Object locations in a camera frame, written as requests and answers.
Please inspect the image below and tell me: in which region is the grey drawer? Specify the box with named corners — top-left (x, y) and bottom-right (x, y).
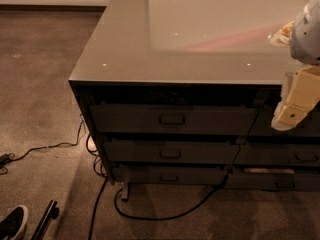
top-left (234, 143), bottom-right (320, 167)
top-left (104, 140), bottom-right (239, 164)
top-left (90, 104), bottom-right (257, 135)
top-left (250, 107), bottom-right (320, 137)
top-left (113, 166), bottom-right (227, 185)
top-left (225, 168), bottom-right (320, 192)

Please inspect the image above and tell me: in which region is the black vertical floor cable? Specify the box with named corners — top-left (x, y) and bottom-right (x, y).
top-left (85, 133), bottom-right (109, 240)

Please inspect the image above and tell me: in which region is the grey drawer cabinet counter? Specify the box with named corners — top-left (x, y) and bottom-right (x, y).
top-left (69, 0), bottom-right (320, 187)

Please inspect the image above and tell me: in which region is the black metal bar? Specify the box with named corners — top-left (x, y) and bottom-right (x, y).
top-left (31, 200), bottom-right (59, 240)

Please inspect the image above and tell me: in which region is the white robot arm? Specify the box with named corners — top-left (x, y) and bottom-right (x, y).
top-left (270, 0), bottom-right (320, 131)

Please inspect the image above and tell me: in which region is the black and white shoe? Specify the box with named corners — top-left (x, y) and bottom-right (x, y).
top-left (0, 205), bottom-right (29, 240)

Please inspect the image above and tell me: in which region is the thin black power cable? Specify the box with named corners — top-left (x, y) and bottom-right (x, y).
top-left (0, 114), bottom-right (86, 176)

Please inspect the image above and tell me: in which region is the black power adapter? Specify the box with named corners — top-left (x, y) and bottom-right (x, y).
top-left (0, 154), bottom-right (10, 166)

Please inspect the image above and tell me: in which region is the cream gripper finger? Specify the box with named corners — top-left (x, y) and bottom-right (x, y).
top-left (270, 21), bottom-right (294, 47)
top-left (271, 65), bottom-right (320, 131)

